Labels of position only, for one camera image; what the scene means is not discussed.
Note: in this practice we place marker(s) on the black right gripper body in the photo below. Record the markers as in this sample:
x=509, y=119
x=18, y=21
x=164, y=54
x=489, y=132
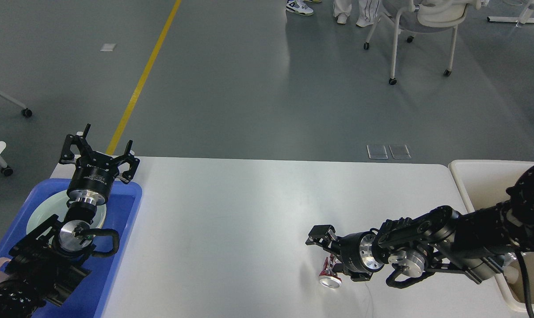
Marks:
x=357, y=251

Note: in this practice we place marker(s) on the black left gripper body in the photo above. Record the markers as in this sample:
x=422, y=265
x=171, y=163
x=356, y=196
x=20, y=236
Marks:
x=94, y=176

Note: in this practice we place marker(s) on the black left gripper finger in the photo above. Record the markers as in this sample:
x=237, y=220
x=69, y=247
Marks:
x=127, y=158
x=76, y=150

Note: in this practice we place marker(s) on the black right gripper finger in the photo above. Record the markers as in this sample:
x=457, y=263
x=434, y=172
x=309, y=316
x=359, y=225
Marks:
x=356, y=275
x=324, y=236

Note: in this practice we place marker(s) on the crushed red soda can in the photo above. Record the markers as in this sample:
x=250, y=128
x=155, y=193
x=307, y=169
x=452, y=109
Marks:
x=327, y=277

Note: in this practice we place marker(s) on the light green plate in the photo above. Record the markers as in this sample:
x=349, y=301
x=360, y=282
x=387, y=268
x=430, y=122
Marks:
x=57, y=205

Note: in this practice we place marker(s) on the white paper cup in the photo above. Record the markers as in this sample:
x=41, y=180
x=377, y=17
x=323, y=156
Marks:
x=511, y=274

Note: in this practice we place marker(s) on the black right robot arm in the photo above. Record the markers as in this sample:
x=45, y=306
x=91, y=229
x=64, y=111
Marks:
x=441, y=241

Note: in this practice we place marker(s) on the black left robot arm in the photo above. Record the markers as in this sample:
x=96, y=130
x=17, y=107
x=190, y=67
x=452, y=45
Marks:
x=47, y=264

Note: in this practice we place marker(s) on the white chair leg with caster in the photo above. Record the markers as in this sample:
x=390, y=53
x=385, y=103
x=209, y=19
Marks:
x=24, y=110

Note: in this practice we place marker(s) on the floor socket cover left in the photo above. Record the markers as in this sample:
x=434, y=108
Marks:
x=377, y=152

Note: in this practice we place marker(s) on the floor socket cover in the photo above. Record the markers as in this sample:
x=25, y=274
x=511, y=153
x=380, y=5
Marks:
x=377, y=152
x=400, y=151

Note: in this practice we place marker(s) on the floor socket cover right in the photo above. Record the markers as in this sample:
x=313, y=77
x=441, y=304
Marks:
x=400, y=151

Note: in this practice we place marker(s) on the beige plastic bin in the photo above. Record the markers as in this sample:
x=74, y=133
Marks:
x=482, y=184

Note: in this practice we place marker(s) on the white shoe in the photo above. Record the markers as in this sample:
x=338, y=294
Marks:
x=341, y=18
x=364, y=21

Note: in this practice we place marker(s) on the white sneaker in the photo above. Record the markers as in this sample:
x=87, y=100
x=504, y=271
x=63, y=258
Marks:
x=299, y=7

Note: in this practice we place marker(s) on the white office chair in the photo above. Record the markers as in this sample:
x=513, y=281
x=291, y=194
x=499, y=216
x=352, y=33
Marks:
x=423, y=17

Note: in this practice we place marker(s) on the white frame base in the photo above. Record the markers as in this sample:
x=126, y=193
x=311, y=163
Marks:
x=525, y=16

